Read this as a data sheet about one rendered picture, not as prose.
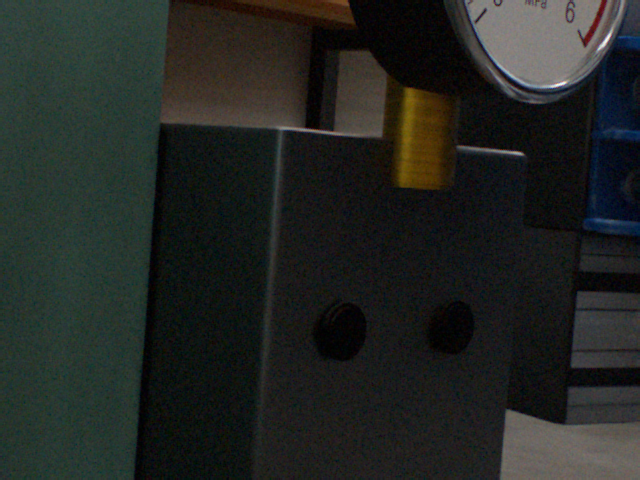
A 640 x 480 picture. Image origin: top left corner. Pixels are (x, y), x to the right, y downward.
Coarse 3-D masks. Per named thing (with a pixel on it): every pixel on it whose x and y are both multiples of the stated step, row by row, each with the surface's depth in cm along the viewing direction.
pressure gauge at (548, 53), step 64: (384, 0) 26; (448, 0) 24; (512, 0) 26; (576, 0) 27; (384, 64) 27; (448, 64) 26; (512, 64) 26; (576, 64) 28; (384, 128) 28; (448, 128) 28
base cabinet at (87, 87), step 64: (0, 0) 25; (64, 0) 26; (128, 0) 27; (0, 64) 25; (64, 64) 26; (128, 64) 27; (0, 128) 25; (64, 128) 26; (128, 128) 27; (0, 192) 26; (64, 192) 27; (128, 192) 28; (0, 256) 26; (64, 256) 27; (128, 256) 28; (0, 320) 26; (64, 320) 27; (128, 320) 28; (0, 384) 26; (64, 384) 27; (128, 384) 28; (0, 448) 26; (64, 448) 27; (128, 448) 28
